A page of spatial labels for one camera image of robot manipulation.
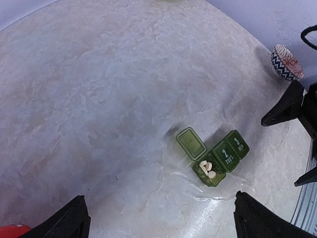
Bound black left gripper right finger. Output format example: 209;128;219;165
234;191;314;238

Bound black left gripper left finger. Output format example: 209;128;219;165
21;195;91;238

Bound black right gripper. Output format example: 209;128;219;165
261;81;317;186

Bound orange pill bottle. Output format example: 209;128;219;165
0;224;31;238

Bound green pill organizer box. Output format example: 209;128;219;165
176;127;250;187

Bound white tablets in organizer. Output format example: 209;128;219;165
199;160;216;179

